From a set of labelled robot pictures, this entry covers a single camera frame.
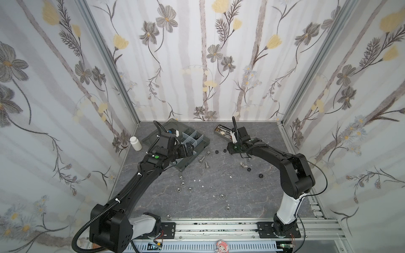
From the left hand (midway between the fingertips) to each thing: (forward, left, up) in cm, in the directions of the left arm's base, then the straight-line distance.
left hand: (185, 144), depth 81 cm
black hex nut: (+9, -19, -22) cm, 30 cm away
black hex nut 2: (-9, -44, -20) cm, 49 cm away
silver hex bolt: (+2, -8, -21) cm, 22 cm away
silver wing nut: (-2, -35, -21) cm, 40 cm away
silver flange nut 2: (-27, -22, -20) cm, 40 cm away
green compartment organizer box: (+21, +3, -18) cm, 28 cm away
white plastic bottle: (+12, +33, -16) cm, 38 cm away
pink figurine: (-43, -17, -17) cm, 49 cm away
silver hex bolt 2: (-3, -12, -20) cm, 24 cm away
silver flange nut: (-21, -19, -20) cm, 35 cm away
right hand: (+8, -25, -10) cm, 28 cm away
